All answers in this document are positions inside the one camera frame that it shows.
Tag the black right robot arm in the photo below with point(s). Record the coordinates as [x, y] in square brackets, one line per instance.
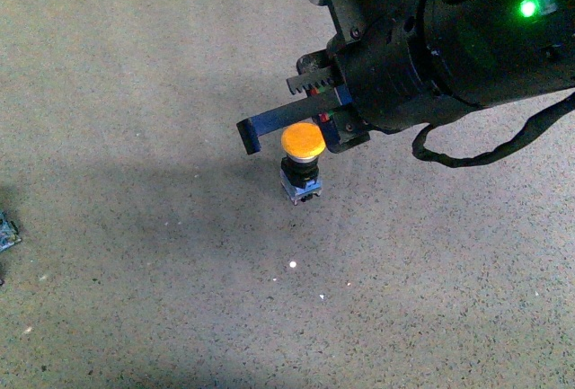
[515, 49]

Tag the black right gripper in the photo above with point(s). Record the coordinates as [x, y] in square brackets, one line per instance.
[389, 57]

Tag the yellow mushroom push button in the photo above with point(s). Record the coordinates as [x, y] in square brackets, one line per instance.
[302, 143]

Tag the blue circuit board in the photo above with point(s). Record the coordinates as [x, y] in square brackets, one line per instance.
[9, 233]

